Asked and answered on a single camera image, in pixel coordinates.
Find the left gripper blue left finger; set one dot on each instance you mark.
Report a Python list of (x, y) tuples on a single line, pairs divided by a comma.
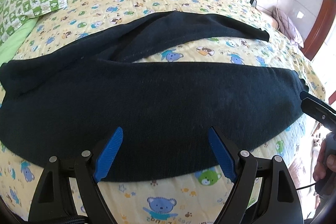
[(106, 155)]

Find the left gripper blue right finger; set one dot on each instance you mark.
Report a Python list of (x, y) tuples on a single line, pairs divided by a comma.
[(225, 152)]

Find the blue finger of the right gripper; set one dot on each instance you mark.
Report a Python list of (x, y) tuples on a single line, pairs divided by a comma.
[(318, 110)]

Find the dark navy pants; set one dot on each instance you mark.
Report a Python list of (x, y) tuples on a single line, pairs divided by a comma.
[(64, 103)]

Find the person's right hand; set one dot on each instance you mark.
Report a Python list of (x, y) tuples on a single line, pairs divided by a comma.
[(320, 169)]

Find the yellow cartoon bear quilt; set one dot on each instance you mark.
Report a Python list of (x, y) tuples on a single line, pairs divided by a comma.
[(190, 198)]

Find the purple checked cloth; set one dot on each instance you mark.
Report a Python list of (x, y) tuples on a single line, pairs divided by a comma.
[(287, 27)]

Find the black phone charger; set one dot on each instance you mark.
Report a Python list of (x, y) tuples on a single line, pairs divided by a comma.
[(253, 3)]

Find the light green blanket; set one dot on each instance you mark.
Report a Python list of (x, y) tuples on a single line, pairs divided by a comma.
[(10, 47)]

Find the brown wooden window frame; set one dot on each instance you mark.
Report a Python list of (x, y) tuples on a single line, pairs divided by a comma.
[(320, 29)]

